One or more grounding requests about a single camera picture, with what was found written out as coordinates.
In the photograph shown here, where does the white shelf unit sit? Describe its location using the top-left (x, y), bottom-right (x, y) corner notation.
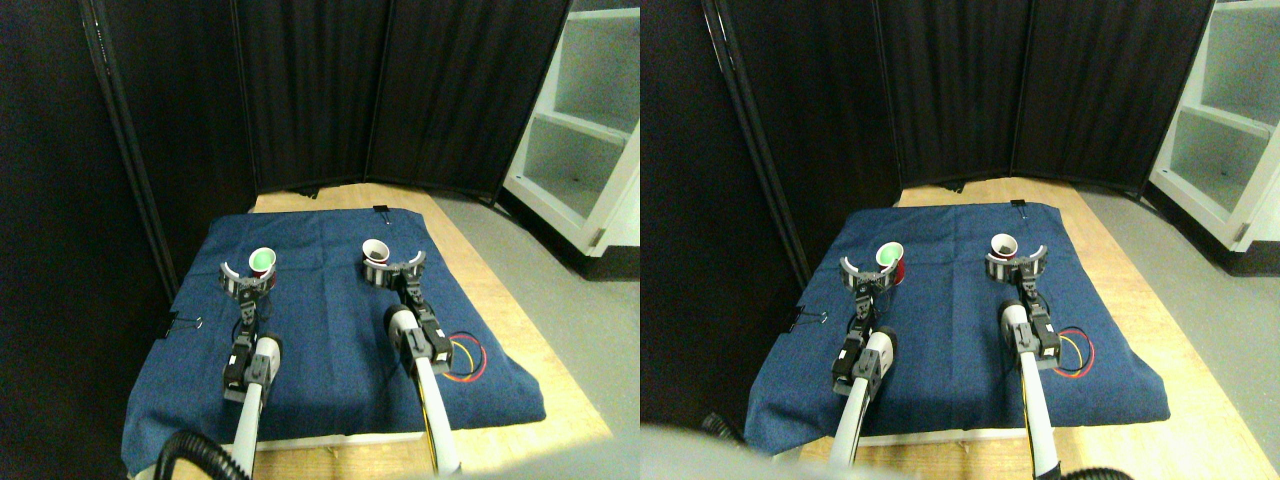
top-left (1148, 0), bottom-right (1280, 278)
top-left (500, 8), bottom-right (640, 283)

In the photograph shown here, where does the red wire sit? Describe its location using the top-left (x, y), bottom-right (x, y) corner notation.
top-left (445, 332), bottom-right (488, 383)
top-left (1055, 327), bottom-right (1096, 378)

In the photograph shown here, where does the curtain stand pole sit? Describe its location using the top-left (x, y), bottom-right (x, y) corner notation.
top-left (80, 0), bottom-right (179, 301)
top-left (700, 0), bottom-right (806, 291)

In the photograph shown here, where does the dark blue cloth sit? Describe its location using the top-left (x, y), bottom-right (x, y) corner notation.
top-left (745, 202), bottom-right (1171, 456)
top-left (120, 208), bottom-right (547, 477)

